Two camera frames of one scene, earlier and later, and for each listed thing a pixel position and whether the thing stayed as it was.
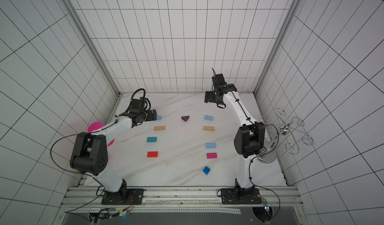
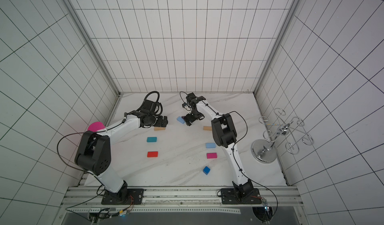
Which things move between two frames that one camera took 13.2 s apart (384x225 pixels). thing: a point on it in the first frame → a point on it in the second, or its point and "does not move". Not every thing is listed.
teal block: [151, 139] does not move
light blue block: [210, 145] does not move
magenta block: [211, 155] does not move
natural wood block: [159, 128] does not move
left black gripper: [150, 114] → [159, 123]
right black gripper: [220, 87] → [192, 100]
